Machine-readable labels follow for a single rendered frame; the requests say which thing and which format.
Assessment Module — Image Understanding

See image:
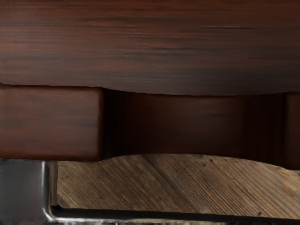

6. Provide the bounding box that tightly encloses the dark brown wooden cabinet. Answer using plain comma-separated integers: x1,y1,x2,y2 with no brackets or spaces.
0,0,300,170

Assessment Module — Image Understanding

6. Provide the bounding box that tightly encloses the silver metal frame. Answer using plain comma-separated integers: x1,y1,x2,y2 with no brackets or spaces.
0,158,300,225

